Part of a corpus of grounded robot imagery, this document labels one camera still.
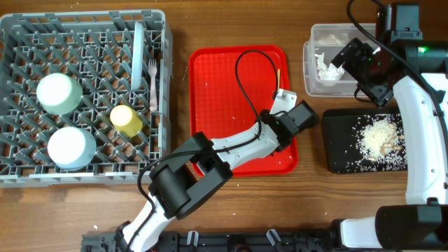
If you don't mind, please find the pale green saucer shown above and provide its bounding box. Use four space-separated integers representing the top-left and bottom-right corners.
48 127 97 171

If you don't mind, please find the grey plastic dishwasher rack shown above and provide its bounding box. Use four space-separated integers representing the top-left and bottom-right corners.
1 10 172 188

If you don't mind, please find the wooden chopstick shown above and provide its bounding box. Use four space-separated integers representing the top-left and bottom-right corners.
276 69 281 91

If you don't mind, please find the spilled rice food waste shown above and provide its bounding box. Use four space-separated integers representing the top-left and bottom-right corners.
342 113 407 173

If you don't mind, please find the clear plastic bin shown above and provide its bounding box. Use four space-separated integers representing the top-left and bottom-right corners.
303 23 378 97

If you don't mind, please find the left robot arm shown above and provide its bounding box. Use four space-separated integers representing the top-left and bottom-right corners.
115 90 319 251

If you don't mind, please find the white paper napkin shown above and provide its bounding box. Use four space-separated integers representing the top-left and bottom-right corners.
314 52 345 87

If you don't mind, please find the red plastic serving tray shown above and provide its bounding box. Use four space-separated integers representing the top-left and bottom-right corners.
188 43 300 178

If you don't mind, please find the yellow plastic cup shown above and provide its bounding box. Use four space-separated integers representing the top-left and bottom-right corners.
109 105 143 138

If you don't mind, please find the black plastic tray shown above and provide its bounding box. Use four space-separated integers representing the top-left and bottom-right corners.
322 107 400 174

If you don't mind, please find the pale green bowl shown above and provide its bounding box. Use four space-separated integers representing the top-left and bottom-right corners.
36 73 83 115

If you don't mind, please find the large pale blue plate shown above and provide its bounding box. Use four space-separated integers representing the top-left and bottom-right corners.
131 22 144 91

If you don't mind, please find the white plastic fork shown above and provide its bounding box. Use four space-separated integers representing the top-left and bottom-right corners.
148 58 158 113

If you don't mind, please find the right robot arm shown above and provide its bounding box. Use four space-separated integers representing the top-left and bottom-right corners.
326 2 447 251

